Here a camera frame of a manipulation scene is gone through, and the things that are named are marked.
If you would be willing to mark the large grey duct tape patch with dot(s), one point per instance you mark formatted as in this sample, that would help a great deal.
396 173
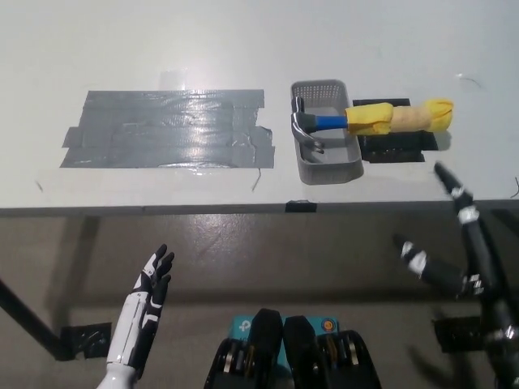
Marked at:
162 129

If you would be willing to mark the black teal robot body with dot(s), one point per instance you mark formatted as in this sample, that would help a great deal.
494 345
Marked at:
267 336

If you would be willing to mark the black metal table leg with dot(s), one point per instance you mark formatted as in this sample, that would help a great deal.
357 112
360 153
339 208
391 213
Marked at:
28 320

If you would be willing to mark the black tape square on desk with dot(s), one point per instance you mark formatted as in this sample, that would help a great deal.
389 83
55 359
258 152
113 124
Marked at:
389 148

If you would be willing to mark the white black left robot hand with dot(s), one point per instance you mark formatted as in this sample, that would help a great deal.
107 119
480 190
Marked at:
140 308

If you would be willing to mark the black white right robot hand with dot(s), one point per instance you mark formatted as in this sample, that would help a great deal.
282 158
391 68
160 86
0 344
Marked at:
476 247

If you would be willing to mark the grey perforated plastic basket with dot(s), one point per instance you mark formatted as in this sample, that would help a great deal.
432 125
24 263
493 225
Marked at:
324 170

